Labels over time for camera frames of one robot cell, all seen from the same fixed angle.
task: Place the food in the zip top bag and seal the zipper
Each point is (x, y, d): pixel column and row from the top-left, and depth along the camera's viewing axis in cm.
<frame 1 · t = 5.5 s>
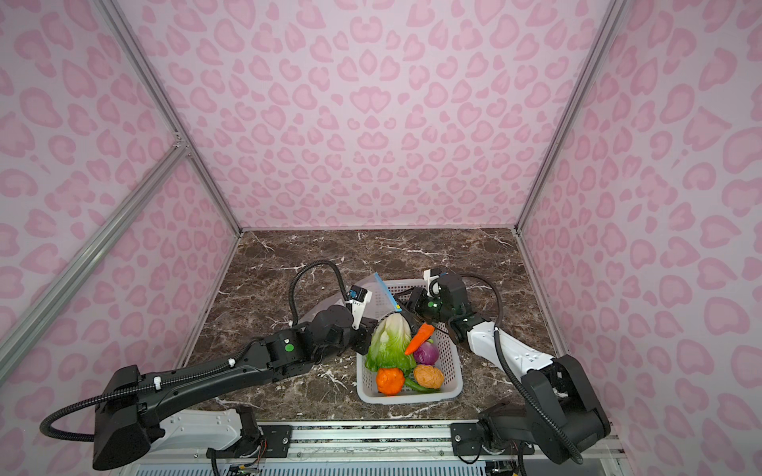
left hand: (380, 320, 73), fingers closed
right hand: (397, 298, 81), fingers open
clear zip top bag: (384, 298, 83), point 17 cm above the table
white plastic basket: (451, 385, 78), point 6 cm above the table
green white toy cabbage: (389, 343, 82), point 10 cm above the table
orange toy carrot: (420, 337, 85), point 8 cm above the table
purple toy onion: (428, 354, 82), point 7 cm above the table
orange toy tomato: (390, 381, 78), point 7 cm above the table
brown toy potato: (428, 376, 80), point 6 cm above the table
green toy pepper: (415, 385, 81), point 3 cm above the table

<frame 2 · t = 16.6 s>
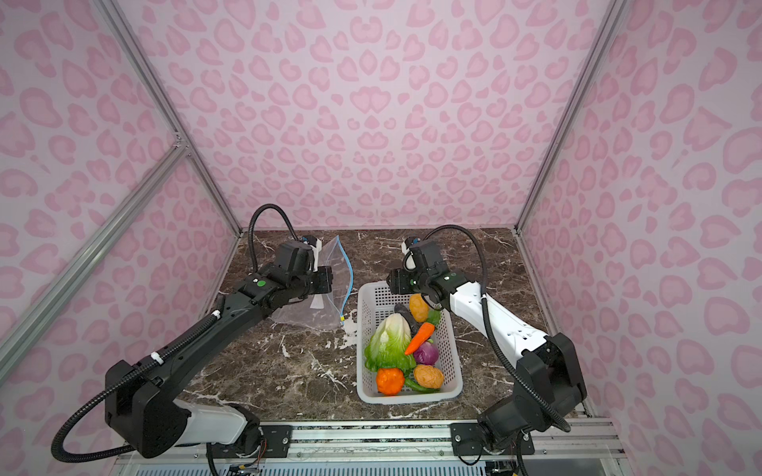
left hand: (334, 270, 80), fingers closed
right hand: (397, 275, 82), fingers open
clear zip top bag: (324, 310, 98), on the table
yellow toy potato: (419, 307, 92), point 7 cm above the table
dark purple toy eggplant: (412, 323, 91), point 5 cm above the table
the other named things where they were.

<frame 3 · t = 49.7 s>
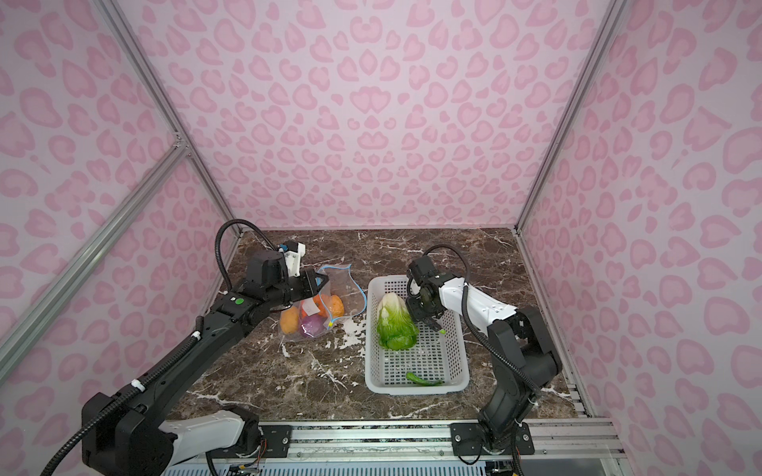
left hand: (329, 273, 77), fingers closed
right hand: (421, 308, 90), fingers open
clear zip top bag: (342, 283, 85), point 18 cm above the table
white plastic basket: (437, 361, 87), on the table
green white toy cabbage: (397, 327, 84), point 11 cm above the table
purple toy onion: (313, 324, 88), point 8 cm above the table
orange toy tomato: (336, 305, 89), point 10 cm above the table
yellow toy potato: (289, 320, 91), point 6 cm above the table
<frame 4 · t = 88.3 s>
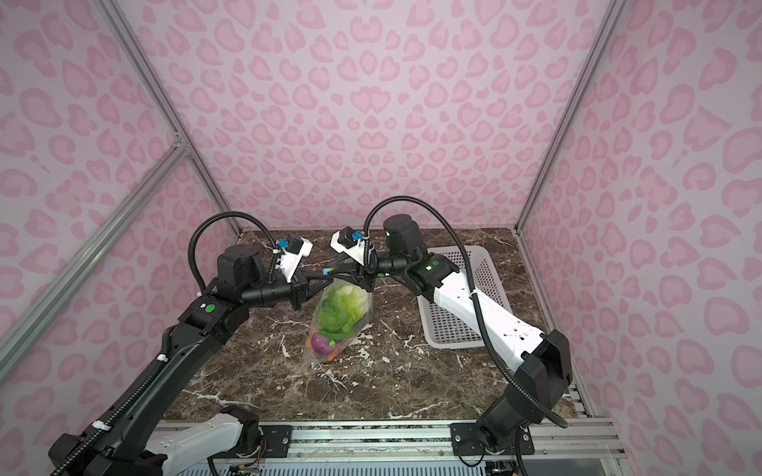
left hand: (330, 275, 66), fingers closed
right hand: (335, 265, 66), fingers open
white plastic basket: (443, 330, 94), on the table
green white toy cabbage: (341, 307, 76), point 21 cm above the table
purple toy onion: (320, 344, 77), point 14 cm above the table
